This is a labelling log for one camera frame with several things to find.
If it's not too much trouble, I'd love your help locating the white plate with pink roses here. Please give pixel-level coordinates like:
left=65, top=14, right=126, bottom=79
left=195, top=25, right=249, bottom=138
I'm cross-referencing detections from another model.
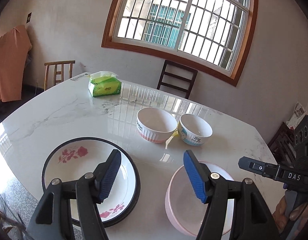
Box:
left=43, top=138, right=138, bottom=222

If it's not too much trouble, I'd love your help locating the large blue floral plate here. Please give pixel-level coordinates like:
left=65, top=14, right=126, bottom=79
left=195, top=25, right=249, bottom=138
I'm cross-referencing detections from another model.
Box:
left=41, top=136, right=141, bottom=228

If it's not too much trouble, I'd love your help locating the white ribbed bowl pink base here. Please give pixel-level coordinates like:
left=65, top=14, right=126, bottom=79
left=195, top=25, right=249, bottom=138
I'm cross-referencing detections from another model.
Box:
left=136, top=107, right=177, bottom=144

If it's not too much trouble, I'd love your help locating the person's right hand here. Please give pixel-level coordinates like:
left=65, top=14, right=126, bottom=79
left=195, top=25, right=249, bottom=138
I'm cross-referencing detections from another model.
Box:
left=272, top=197, right=308, bottom=235

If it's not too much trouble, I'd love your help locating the dark wooden side shelf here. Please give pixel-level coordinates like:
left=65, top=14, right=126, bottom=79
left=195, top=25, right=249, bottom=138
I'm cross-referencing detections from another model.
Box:
left=268, top=122, right=296, bottom=166

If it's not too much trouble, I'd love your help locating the white cartoon dog bowl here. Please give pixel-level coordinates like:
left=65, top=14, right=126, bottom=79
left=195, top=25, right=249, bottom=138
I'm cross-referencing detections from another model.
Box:
left=178, top=114, right=213, bottom=146

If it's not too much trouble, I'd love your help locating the green tissue pack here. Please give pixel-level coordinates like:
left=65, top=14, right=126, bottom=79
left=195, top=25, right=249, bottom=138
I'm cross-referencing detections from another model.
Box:
left=88, top=71, right=121, bottom=97

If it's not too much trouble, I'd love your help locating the dark wooden chair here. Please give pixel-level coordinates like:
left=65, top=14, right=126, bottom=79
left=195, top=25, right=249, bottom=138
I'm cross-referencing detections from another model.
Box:
left=157, top=60, right=198, bottom=99

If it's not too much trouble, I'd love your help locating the light wooden chair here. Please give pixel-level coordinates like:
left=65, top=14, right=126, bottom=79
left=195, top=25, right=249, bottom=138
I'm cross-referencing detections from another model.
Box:
left=44, top=60, right=75, bottom=91

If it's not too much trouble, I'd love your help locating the wood framed barred window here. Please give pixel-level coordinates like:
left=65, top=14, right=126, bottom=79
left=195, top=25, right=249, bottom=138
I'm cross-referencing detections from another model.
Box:
left=101, top=0, right=258, bottom=86

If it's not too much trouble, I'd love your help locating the orange cloth covered furniture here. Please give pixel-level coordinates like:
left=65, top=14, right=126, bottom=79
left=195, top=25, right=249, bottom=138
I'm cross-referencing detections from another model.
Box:
left=0, top=25, right=32, bottom=102

